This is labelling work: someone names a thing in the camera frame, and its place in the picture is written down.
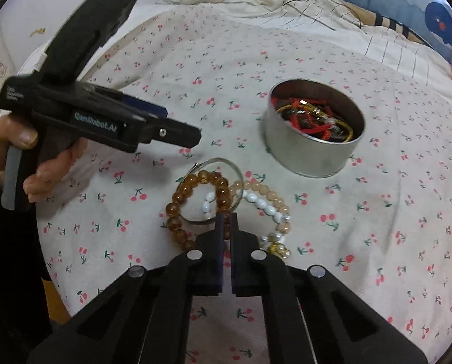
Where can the person's left hand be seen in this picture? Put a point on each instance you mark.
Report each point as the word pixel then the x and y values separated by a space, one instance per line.
pixel 17 131

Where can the striped cream duvet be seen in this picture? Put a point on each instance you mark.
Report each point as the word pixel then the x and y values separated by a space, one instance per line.
pixel 256 0

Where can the round silver metal tin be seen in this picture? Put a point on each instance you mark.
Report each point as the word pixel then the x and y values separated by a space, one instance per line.
pixel 309 155

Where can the silver metal bangle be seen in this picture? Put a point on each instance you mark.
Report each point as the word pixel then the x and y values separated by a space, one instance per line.
pixel 220 160

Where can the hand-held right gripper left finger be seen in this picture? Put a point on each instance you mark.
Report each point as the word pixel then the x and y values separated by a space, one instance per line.
pixel 220 250

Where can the yellow black striped pillow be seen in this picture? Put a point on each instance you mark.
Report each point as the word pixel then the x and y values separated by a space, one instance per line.
pixel 392 22

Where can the person's left forearm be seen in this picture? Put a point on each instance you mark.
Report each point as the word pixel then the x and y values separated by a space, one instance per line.
pixel 5 273

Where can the cherry print bed sheet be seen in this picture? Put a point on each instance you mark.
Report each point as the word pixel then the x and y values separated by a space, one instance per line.
pixel 362 235

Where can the thin gold bangle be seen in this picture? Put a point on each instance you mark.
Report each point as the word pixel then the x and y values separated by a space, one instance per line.
pixel 348 133

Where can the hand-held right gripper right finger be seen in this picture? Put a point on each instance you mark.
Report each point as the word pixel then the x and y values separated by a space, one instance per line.
pixel 236 258

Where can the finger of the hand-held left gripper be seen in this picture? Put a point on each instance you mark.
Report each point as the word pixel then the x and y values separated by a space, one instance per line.
pixel 146 107
pixel 172 133

